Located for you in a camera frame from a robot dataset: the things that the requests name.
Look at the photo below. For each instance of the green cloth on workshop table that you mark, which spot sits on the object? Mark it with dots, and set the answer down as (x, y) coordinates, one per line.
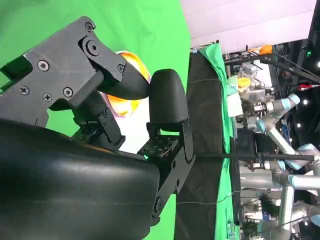
(223, 212)

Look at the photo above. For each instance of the long black rod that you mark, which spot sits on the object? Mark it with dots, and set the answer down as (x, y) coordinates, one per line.
(250, 157)

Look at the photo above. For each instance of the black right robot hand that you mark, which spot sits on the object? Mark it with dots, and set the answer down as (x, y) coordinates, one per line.
(62, 187)

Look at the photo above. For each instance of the orange toy bread roll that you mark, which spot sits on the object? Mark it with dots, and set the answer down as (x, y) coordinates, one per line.
(138, 65)

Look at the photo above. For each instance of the lilac plate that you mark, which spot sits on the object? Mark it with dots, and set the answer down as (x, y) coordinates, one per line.
(135, 135)

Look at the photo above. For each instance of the clear bag with yellow item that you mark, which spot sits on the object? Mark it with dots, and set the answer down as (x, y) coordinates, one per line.
(243, 82)

